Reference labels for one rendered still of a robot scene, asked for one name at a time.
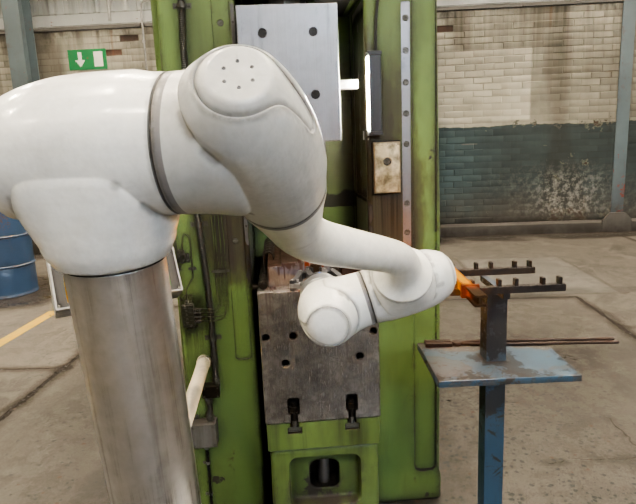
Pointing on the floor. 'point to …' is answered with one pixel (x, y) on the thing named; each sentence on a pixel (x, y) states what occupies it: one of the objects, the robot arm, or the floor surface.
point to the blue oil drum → (6, 257)
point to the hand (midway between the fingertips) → (315, 270)
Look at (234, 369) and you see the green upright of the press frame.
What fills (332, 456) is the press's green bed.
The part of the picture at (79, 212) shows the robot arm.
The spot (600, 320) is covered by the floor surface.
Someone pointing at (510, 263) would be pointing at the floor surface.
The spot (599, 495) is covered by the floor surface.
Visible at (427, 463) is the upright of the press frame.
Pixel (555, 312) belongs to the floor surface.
